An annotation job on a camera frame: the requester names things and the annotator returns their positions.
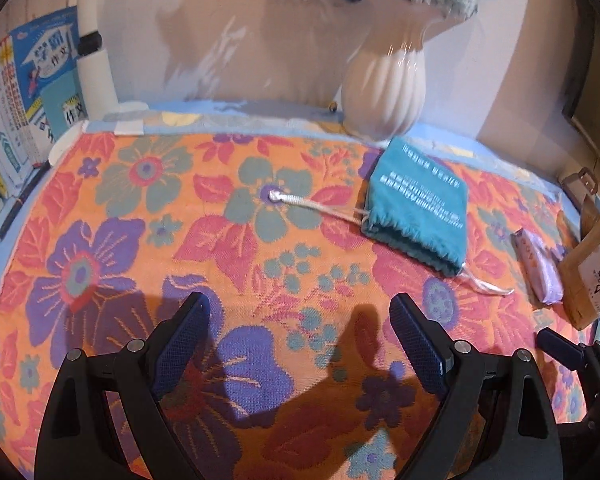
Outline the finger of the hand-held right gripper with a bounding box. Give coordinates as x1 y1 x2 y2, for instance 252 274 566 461
536 327 588 371

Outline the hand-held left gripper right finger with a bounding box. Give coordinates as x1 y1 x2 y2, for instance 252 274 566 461
389 292 563 480

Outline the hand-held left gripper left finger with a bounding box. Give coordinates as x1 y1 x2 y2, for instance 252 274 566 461
34 291 212 480

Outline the teal drawstring pouch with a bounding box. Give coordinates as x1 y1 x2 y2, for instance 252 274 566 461
267 137 516 296

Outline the purple tissue packet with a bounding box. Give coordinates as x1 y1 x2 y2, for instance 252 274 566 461
512 227 566 306

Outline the brown paper box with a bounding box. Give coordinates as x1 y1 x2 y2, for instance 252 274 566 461
557 195 600 331

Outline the orange floral woven mat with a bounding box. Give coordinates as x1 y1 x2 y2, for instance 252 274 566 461
0 130 600 480

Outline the black pen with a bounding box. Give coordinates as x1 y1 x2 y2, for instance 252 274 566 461
0 160 51 241

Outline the white ribbed vase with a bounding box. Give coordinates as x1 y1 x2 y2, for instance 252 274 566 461
340 0 473 142

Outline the black monitor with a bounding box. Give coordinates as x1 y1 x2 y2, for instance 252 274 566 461
562 10 600 151

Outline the white desk lamp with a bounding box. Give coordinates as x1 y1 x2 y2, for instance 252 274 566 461
47 0 148 166

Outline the row of books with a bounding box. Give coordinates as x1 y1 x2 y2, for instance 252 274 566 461
0 0 86 201

